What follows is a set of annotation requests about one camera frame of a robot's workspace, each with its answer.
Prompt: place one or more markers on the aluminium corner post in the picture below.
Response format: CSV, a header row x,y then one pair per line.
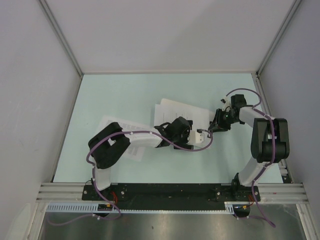
x,y
49,15
279,35

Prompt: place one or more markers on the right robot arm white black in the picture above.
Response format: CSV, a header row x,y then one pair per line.
x,y
269,140

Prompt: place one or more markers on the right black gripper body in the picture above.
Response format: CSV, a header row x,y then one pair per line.
x,y
223,119

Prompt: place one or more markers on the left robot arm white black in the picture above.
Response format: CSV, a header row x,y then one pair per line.
x,y
108,146

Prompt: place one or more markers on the white folder with clip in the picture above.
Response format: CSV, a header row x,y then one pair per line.
x,y
200,138

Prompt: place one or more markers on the right aluminium corner post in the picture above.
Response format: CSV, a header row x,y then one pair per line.
x,y
279,35

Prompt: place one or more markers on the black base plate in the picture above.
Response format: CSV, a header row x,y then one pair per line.
x,y
219,192

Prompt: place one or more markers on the left aluminium corner post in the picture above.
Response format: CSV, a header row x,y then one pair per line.
x,y
49,15

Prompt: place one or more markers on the aluminium front rail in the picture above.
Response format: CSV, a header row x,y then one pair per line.
x,y
270,193

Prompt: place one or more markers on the right aluminium side rail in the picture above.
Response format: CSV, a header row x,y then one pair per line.
x,y
284,171

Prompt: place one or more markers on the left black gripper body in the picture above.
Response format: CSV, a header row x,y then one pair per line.
x,y
183,137

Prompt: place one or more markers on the white slotted cable duct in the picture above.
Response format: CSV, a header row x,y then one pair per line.
x,y
100,208

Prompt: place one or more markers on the white signature form sheet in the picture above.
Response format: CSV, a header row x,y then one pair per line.
x,y
169,112

